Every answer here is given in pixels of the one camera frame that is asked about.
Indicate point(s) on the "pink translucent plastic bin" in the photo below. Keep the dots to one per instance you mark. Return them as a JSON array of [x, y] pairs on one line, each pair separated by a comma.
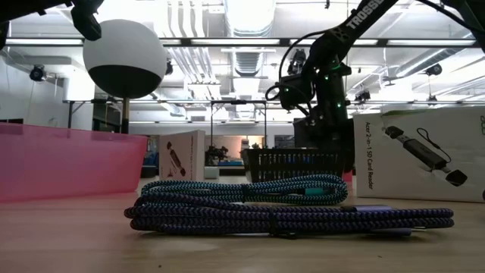
[[68, 163]]

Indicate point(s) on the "white card reader box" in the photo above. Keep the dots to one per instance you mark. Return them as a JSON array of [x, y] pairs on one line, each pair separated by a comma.
[[417, 151], [182, 155]]

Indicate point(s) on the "pink foam block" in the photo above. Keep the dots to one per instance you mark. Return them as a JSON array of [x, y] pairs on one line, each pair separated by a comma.
[[347, 177]]

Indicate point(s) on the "black mesh plastic basket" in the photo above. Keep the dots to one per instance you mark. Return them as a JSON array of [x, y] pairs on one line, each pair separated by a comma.
[[291, 165]]

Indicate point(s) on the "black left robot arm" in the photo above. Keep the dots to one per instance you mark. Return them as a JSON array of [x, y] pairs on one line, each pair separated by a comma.
[[22, 7]]

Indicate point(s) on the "white globe lamp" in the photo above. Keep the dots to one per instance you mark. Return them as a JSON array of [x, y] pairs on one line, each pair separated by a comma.
[[125, 57]]

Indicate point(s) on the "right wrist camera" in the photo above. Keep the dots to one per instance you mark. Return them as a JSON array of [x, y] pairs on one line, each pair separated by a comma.
[[297, 93]]

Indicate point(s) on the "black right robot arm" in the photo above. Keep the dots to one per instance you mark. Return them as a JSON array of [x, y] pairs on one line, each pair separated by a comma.
[[360, 19]]

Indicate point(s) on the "teal marker pen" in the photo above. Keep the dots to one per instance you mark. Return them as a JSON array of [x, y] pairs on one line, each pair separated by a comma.
[[227, 189]]

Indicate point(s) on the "black ceiling spotlight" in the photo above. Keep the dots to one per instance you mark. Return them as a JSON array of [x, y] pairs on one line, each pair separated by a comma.
[[433, 69], [37, 73]]

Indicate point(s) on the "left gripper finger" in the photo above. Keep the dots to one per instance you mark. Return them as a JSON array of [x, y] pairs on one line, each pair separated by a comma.
[[88, 19]]

